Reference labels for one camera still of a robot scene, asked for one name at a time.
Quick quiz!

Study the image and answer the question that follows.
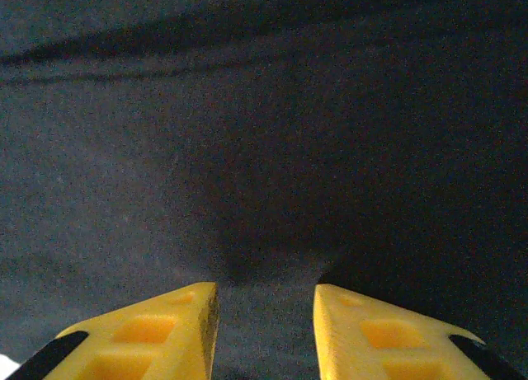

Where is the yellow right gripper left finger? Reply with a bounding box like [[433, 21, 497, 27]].
[[16, 281, 220, 380]]

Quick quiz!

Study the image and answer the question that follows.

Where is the black printed t-shirt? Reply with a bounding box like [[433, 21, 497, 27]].
[[0, 0, 528, 380]]

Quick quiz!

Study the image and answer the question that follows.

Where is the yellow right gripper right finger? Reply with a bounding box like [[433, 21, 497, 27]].
[[313, 283, 528, 380]]

